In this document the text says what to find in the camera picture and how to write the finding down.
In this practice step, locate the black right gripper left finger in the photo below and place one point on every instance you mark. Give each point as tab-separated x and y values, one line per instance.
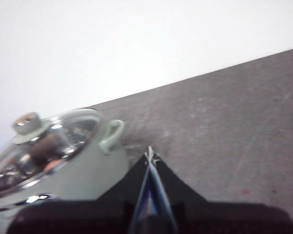
88	217

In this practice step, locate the pale green electric steamer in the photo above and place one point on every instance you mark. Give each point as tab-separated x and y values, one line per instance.
88	170

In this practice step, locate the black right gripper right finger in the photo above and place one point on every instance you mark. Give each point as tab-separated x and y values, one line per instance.
210	219

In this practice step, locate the glass lid green knob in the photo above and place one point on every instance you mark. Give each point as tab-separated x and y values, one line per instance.
29	126

